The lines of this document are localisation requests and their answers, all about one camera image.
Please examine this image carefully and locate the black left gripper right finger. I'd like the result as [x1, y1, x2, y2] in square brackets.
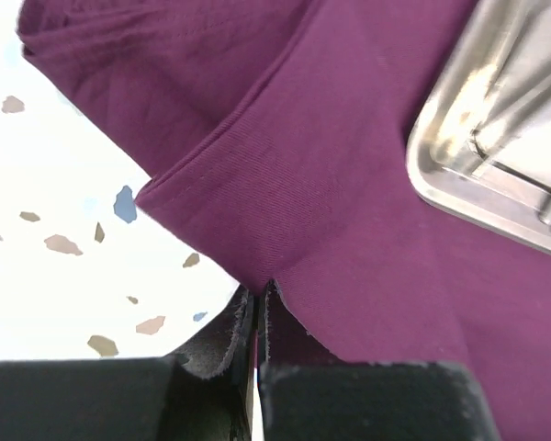
[258, 281, 500, 440]

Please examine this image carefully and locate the purple cloth wrap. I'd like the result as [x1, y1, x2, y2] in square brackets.
[17, 1, 551, 440]

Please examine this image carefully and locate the stainless steel instrument tray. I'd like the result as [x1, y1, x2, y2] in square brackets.
[406, 1, 551, 254]

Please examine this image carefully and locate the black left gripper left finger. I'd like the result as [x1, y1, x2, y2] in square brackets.
[0, 288, 256, 440]

